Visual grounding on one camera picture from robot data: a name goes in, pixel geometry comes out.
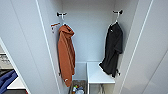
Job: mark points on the white table top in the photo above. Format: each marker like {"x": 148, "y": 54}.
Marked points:
{"x": 16, "y": 84}

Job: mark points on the orange-topped paper tag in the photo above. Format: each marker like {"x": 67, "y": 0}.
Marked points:
{"x": 55, "y": 25}

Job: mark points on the white small bottle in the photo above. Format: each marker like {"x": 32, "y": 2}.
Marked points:
{"x": 80, "y": 90}

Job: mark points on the white inner shelf unit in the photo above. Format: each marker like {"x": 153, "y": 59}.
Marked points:
{"x": 100, "y": 73}

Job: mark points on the white wall notice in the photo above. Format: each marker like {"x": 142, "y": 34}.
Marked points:
{"x": 3, "y": 60}

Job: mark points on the black wardrobe hook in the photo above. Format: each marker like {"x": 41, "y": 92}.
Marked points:
{"x": 60, "y": 14}
{"x": 119, "y": 12}

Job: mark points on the orange hooded jacket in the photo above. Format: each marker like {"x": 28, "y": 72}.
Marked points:
{"x": 66, "y": 56}

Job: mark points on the white wardrobe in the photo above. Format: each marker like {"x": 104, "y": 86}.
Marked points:
{"x": 90, "y": 40}

